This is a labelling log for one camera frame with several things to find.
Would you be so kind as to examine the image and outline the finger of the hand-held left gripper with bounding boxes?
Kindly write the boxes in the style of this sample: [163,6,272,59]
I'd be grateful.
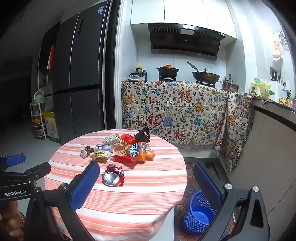
[6,153,26,167]
[24,162,51,183]

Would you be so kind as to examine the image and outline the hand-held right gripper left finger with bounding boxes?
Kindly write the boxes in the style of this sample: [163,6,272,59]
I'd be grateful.
[24,160,100,241]

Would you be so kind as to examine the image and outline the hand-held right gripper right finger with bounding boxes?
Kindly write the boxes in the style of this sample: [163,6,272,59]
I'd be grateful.
[193,162,270,241]

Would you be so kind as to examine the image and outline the crushed red drink can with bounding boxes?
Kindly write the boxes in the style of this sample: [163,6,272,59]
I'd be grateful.
[102,164,125,186]

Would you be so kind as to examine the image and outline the blue plastic basket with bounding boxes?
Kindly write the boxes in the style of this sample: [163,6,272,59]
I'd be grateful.
[184,190,219,234]

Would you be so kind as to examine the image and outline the silver wrapper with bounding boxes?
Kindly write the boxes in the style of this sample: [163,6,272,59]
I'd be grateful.
[80,146,95,158]

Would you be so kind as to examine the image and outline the beige wrapper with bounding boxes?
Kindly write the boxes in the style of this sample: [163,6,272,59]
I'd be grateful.
[89,150,111,163]

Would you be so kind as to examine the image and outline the small blue white carton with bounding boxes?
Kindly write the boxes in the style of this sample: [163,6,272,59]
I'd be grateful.
[95,144,114,152]

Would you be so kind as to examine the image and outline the red packet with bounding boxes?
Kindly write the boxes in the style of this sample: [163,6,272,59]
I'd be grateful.
[110,155,137,165]

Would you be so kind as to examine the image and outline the tan snack box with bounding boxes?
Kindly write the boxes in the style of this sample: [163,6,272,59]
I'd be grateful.
[113,142,131,156]

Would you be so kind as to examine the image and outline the red plastic wrapper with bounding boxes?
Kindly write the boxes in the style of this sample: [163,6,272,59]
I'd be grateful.
[121,134,137,145]

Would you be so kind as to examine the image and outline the orange snack bag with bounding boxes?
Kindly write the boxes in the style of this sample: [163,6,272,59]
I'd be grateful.
[129,142,156,163]

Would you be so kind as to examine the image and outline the black foam net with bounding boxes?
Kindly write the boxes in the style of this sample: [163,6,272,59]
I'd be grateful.
[134,127,151,143]

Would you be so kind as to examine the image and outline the person's left hand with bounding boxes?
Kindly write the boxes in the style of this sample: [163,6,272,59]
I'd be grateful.
[0,200,25,241]

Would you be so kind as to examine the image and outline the patterned floor mat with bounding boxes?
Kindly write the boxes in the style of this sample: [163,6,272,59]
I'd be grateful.
[173,162,234,241]

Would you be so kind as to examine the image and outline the white storage rack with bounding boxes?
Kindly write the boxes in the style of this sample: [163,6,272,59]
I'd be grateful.
[30,90,47,139]

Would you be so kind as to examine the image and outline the cardboard box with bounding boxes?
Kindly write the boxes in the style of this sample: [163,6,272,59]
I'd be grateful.
[43,111,61,143]

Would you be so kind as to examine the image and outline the orange striped tablecloth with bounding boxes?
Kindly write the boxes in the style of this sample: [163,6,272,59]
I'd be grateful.
[43,129,188,241]

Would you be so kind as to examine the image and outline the green plastic bowl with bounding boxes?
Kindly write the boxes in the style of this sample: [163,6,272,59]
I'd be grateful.
[32,91,47,104]

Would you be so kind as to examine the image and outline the narrow printed blanket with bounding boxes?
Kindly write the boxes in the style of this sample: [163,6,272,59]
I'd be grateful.
[213,90,255,173]

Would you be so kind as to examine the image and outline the kitchen counter cabinet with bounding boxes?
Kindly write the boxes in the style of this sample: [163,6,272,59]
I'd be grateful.
[228,96,296,241]

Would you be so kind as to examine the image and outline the wide printed blanket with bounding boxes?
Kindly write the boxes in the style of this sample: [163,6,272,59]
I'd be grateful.
[121,80,229,151]

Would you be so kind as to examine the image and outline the steel pot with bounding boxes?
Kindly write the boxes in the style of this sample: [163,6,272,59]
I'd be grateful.
[220,78,241,92]

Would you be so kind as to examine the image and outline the red hanging bag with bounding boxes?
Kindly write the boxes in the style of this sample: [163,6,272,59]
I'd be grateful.
[47,46,55,73]

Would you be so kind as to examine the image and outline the yellow container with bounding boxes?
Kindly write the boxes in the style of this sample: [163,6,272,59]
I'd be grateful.
[250,78,272,96]

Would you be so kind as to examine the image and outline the wok with glass lid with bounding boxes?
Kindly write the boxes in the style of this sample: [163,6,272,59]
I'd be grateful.
[187,61,221,83]

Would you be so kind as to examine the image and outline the dark grey refrigerator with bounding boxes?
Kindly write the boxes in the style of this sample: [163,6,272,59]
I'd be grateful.
[52,0,116,144]

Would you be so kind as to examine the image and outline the gas stove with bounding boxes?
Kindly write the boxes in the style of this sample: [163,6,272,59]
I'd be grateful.
[158,76,216,88]

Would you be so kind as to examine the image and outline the white knife holder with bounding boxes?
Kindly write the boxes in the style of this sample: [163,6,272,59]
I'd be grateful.
[269,67,282,102]

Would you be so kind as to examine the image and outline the black clay pot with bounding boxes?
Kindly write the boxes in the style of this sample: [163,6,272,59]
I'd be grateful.
[157,65,180,78]

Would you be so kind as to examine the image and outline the black range hood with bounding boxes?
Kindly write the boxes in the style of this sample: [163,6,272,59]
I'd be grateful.
[147,23,226,61]

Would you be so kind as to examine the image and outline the yellow hanging packet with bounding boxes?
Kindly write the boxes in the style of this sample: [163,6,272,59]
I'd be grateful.
[272,35,284,61]

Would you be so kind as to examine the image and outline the white upper cabinets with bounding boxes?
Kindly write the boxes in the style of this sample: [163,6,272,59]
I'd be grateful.
[130,0,237,40]

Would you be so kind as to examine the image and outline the dark wall cabinet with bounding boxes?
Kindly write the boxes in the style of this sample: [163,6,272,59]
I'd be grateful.
[38,23,60,93]

